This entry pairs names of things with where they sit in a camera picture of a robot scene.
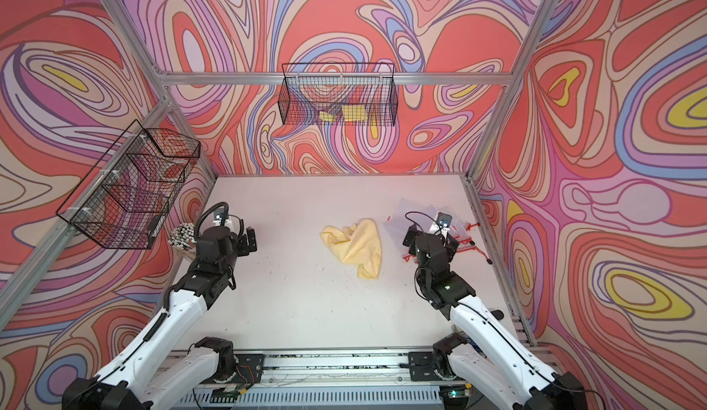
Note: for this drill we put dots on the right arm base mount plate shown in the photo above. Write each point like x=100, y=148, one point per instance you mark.
x=429, y=366

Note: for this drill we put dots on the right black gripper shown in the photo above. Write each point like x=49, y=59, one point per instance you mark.
x=411, y=235

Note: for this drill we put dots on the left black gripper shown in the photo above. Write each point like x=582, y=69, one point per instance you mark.
x=241, y=241

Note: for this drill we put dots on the aluminium front rail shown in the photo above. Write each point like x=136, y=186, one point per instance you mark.
x=368, y=367

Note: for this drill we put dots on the black wire basket back wall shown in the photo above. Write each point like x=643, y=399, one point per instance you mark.
x=314, y=93

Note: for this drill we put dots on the yellow microfiber cloth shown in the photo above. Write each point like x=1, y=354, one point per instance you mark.
x=357, y=245

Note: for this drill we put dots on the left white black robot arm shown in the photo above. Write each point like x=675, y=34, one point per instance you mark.
x=131, y=380

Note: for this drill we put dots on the black wire basket left wall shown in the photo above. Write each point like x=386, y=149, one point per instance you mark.
x=125, y=198

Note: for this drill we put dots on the yellow sticky note pad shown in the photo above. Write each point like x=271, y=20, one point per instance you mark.
x=354, y=113

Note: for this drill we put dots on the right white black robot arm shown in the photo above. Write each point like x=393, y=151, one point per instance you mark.
x=484, y=354

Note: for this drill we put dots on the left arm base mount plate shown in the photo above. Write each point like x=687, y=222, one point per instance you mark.
x=241, y=369

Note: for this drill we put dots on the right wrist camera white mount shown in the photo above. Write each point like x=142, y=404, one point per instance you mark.
x=443, y=223

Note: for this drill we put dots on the black wire basket wall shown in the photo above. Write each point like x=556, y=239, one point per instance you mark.
x=125, y=198
x=314, y=93

